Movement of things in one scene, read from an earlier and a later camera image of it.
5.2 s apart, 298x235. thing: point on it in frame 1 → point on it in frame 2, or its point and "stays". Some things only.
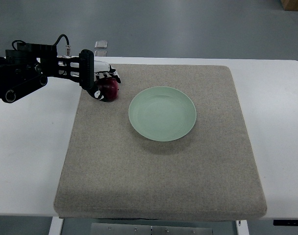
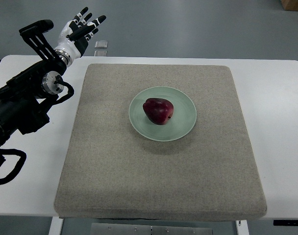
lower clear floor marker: [100, 53] stays
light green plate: [162, 113] stays
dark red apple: [108, 87] → [159, 110]
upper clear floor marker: [102, 44] stays
